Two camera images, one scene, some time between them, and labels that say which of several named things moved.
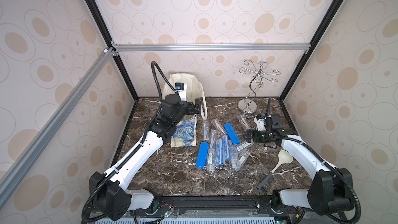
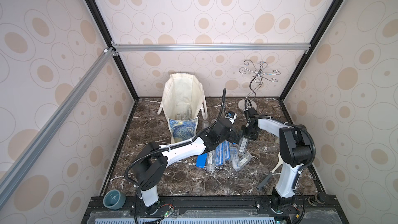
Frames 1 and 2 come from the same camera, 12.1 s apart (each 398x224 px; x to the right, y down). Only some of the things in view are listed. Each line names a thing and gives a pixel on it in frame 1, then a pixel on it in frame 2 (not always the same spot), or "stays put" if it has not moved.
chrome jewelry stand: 247,106 stays put
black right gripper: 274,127 -> 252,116
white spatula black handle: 284,157 stays put
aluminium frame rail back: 205,47 stays put
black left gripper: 193,110 -> 232,137
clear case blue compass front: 218,152 stays put
